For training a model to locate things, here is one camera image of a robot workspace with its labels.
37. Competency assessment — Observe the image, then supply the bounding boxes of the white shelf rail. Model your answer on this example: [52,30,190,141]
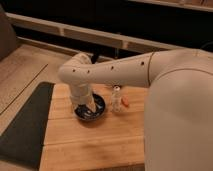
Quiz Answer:
[6,13,181,53]

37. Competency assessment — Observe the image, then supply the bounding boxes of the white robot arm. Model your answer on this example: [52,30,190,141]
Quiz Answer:
[59,48,213,171]

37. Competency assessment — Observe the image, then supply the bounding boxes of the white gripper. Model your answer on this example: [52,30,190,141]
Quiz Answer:
[69,84,96,113]

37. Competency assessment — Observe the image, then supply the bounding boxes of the black round bowl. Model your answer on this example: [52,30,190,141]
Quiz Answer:
[74,93,106,121]

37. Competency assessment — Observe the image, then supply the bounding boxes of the clear plastic bottle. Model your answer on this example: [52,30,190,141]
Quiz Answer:
[112,86,121,112]

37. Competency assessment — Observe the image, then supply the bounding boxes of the dark floor mat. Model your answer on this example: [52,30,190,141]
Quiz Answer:
[0,82,54,169]

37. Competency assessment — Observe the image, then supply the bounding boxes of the small orange object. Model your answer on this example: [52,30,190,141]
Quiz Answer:
[121,98,129,107]

